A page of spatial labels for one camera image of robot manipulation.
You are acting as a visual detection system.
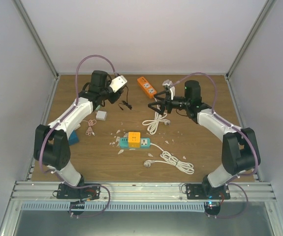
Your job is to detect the pink usb cable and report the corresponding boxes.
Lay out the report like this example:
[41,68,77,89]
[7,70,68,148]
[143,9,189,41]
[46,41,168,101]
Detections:
[81,118,97,137]

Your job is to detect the white usb charger block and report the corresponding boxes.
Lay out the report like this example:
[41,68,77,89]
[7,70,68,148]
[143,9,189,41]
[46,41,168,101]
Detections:
[95,111,107,121]

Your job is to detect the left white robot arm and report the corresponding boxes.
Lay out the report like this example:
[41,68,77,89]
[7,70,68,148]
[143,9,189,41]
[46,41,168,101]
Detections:
[33,70,127,199]

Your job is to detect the orange power socket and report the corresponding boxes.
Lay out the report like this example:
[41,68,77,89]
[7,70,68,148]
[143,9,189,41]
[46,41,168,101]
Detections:
[137,77,157,99]

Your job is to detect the white coiled power cord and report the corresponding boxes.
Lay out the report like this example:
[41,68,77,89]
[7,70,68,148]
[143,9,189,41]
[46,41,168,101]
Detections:
[143,142,195,175]

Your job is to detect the white orange-socket power cord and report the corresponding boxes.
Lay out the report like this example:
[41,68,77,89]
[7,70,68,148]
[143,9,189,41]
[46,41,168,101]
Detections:
[142,96,171,135]

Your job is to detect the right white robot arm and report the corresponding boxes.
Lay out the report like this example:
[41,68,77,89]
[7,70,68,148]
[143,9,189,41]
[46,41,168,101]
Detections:
[148,80,260,199]

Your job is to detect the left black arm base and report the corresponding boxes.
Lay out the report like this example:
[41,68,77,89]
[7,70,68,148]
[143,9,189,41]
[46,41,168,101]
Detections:
[52,183,101,201]

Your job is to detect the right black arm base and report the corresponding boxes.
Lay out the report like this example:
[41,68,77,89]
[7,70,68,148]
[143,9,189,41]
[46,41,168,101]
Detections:
[180,182,230,201]

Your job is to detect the light blue cable duct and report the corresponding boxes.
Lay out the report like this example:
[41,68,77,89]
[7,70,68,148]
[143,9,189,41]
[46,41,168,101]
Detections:
[21,201,205,212]

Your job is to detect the aluminium front rail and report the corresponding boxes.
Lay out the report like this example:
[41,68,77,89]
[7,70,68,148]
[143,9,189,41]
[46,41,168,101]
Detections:
[10,181,276,202]

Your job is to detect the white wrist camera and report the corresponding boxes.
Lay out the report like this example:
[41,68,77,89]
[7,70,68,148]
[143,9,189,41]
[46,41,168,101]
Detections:
[109,75,127,93]
[162,80,175,100]

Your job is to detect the yellow socket cube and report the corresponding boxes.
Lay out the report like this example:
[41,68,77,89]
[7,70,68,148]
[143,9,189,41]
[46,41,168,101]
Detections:
[128,132,141,148]

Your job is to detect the white paint flakes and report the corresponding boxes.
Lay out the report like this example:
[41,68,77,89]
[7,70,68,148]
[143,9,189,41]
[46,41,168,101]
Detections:
[109,130,181,166]

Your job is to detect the blue power socket cube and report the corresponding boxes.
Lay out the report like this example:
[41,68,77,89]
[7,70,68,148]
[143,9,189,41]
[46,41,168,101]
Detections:
[68,130,79,145]

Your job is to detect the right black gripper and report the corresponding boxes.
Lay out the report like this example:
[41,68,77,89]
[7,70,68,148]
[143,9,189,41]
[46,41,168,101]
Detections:
[149,90,190,116]

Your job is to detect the black adapter with cable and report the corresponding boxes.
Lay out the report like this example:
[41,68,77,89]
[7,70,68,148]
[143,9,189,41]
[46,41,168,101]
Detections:
[118,86,132,111]

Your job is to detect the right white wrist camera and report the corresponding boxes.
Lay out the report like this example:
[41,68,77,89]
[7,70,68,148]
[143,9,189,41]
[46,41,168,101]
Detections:
[162,80,175,100]

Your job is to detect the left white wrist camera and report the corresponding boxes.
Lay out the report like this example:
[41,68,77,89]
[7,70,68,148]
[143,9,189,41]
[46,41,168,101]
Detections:
[109,75,127,93]

